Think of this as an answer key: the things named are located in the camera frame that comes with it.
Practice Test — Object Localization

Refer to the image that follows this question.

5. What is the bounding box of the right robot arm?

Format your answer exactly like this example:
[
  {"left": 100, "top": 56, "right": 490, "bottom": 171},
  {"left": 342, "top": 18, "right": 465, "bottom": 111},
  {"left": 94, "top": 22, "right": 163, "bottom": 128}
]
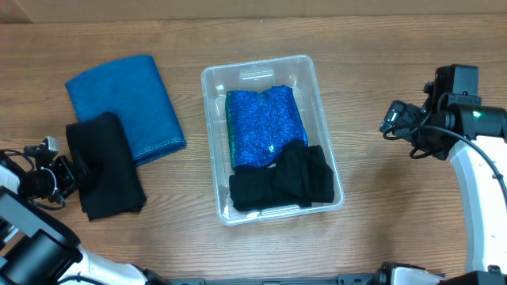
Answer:
[{"left": 376, "top": 100, "right": 506, "bottom": 284}]

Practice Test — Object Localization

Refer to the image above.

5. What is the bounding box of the blue denim cloth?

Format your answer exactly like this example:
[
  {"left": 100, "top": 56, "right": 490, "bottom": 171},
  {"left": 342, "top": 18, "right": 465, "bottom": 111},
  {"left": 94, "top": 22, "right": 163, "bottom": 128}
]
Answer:
[{"left": 65, "top": 55, "right": 187, "bottom": 165}]

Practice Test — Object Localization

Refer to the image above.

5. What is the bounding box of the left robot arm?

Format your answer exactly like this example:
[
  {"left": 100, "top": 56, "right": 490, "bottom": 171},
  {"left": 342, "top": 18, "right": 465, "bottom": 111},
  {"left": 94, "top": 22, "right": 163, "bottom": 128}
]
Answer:
[{"left": 1, "top": 136, "right": 167, "bottom": 285}]

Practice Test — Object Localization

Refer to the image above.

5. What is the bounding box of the clear plastic container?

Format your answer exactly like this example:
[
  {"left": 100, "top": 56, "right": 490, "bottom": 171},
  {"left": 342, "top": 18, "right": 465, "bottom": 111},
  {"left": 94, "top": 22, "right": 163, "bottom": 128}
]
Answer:
[{"left": 201, "top": 55, "right": 345, "bottom": 226}]

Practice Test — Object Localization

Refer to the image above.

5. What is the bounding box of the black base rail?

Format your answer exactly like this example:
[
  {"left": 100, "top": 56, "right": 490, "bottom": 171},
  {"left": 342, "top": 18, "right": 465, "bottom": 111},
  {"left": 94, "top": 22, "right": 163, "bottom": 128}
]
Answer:
[{"left": 167, "top": 262, "right": 425, "bottom": 285}]

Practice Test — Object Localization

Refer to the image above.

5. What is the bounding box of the blue glitter cloth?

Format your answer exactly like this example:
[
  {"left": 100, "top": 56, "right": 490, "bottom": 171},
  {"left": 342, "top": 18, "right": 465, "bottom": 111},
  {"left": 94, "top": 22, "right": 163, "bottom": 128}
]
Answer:
[{"left": 225, "top": 85, "right": 308, "bottom": 169}]

